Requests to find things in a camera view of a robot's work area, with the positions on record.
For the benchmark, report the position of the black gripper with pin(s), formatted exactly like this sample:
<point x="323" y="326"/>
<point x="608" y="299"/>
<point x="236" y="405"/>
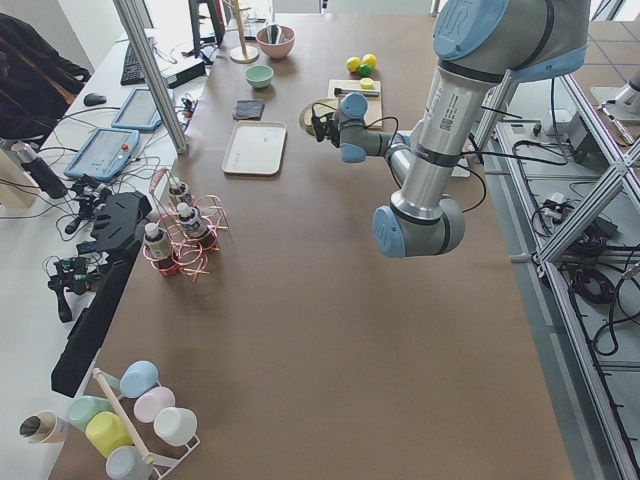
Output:
<point x="329" y="128"/>

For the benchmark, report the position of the white round plate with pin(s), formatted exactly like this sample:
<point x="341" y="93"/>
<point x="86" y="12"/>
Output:
<point x="320" y="107"/>

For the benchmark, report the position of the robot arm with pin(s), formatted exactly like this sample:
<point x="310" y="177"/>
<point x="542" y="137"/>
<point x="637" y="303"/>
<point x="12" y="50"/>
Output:
<point x="477" y="43"/>
<point x="538" y="39"/>

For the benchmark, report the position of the cream rabbit serving tray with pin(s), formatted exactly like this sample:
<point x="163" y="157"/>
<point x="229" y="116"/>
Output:
<point x="255" y="148"/>

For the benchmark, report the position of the steel muddler black tip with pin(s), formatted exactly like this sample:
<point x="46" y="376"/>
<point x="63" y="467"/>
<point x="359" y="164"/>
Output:
<point x="338" y="91"/>

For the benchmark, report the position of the wooden cutting board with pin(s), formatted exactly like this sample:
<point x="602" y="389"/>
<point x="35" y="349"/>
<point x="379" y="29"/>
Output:
<point x="374" y="113"/>

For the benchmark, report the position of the half lemon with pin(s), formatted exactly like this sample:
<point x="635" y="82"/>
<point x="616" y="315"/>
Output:
<point x="366" y="83"/>

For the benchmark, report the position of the green lime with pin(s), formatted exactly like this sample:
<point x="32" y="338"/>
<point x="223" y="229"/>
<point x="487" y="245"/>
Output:
<point x="364" y="70"/>

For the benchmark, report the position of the lower whole lemon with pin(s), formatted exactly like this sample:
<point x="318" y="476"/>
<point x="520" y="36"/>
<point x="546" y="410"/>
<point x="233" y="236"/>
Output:
<point x="353" y="63"/>

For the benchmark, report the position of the whole lemon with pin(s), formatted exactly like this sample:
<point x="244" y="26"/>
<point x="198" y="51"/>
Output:
<point x="370" y="60"/>
<point x="353" y="63"/>

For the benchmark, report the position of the upper whole lemon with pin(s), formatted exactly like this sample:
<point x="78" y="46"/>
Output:
<point x="370" y="60"/>

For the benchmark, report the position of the folded grey cloth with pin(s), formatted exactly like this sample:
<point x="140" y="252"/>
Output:
<point x="249" y="109"/>

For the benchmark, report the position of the mint green bowl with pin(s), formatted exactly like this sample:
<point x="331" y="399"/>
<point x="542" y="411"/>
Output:
<point x="259" y="76"/>

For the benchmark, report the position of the pink ice bowl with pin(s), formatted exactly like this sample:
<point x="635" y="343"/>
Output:
<point x="276" y="51"/>

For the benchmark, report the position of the steel ice scoop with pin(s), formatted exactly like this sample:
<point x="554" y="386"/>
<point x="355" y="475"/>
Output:
<point x="274" y="34"/>

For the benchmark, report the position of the wooden stand with round base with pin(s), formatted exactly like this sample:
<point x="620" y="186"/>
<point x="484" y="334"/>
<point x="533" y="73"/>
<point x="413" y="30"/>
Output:
<point x="243" y="53"/>

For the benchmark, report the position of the back tea bottle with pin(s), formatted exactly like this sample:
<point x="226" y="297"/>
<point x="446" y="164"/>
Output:
<point x="179" y="192"/>

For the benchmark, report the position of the tea bottle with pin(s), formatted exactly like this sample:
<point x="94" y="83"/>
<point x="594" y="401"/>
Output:
<point x="179" y="192"/>
<point x="196" y="228"/>
<point x="159" y="250"/>

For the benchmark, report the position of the right tea bottle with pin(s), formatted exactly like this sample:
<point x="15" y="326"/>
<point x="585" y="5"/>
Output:
<point x="196" y="228"/>

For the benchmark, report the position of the blue teach pendant far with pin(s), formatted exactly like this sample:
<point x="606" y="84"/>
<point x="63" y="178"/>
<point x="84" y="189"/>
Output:
<point x="138" y="112"/>

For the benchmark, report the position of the blue teach pendant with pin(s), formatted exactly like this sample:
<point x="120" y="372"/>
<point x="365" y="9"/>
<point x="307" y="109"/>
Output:
<point x="138" y="112"/>
<point x="104" y="154"/>

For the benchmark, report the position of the black keyboard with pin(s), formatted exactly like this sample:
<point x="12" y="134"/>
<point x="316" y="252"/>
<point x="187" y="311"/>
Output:
<point x="132" y="72"/>

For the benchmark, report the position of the front tea bottle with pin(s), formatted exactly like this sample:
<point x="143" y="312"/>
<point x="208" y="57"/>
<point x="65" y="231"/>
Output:
<point x="159" y="250"/>

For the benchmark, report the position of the blue teach pendant near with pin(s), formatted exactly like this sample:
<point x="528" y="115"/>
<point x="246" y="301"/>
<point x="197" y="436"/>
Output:
<point x="104" y="154"/>

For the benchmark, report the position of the black computer mouse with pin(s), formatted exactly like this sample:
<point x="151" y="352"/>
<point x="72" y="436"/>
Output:
<point x="94" y="99"/>

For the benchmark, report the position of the black water bottle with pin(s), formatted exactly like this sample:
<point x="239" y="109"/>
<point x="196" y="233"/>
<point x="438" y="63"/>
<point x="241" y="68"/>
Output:
<point x="39" y="171"/>

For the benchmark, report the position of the pink cup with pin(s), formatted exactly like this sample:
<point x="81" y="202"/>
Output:
<point x="148" y="405"/>

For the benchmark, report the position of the white cup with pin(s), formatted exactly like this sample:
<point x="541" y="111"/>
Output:
<point x="176" y="426"/>

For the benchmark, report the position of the green cup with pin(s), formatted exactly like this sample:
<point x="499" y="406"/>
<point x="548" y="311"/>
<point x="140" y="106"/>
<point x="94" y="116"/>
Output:
<point x="84" y="408"/>

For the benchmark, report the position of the white cup rack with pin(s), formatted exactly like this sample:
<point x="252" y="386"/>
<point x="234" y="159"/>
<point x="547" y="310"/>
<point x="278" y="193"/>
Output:
<point x="163" y="458"/>

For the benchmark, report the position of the yellow cup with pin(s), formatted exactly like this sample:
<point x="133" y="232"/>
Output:
<point x="106" y="432"/>

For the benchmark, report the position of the grey blue cup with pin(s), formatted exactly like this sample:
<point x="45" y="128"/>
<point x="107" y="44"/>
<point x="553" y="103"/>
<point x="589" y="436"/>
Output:
<point x="125" y="463"/>

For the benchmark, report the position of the steel tumbler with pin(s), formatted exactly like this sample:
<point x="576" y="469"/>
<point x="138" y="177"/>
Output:
<point x="44" y="427"/>

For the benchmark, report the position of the copper wire bottle rack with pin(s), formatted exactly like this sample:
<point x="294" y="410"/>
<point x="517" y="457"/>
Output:
<point x="190" y="256"/>

